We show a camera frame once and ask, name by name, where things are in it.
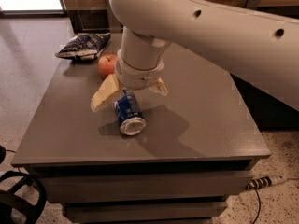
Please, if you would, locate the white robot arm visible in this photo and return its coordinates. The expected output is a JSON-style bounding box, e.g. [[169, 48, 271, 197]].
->
[[91, 0, 299, 110]]

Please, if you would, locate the grey drawer cabinet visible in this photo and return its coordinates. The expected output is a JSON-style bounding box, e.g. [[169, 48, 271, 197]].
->
[[13, 45, 270, 224]]

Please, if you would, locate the striped cable connector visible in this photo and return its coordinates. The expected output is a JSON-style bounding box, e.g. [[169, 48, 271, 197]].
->
[[245, 175, 287, 191]]

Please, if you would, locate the red apple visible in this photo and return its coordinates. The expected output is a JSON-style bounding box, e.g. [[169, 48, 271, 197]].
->
[[97, 54, 117, 78]]

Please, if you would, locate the dark blue chip bag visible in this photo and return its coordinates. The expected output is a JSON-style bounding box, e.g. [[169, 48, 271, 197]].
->
[[55, 33, 111, 61]]

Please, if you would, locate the black floor cable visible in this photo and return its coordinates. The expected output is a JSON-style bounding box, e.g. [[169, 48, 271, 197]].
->
[[251, 188, 262, 224]]

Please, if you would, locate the blue pepsi can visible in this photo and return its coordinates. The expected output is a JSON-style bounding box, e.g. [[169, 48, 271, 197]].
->
[[114, 89, 146, 136]]

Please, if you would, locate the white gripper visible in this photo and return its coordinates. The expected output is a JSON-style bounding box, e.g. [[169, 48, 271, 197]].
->
[[91, 59, 168, 112]]

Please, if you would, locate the right metal bracket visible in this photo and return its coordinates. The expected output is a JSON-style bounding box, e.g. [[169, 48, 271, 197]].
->
[[245, 0, 261, 10]]

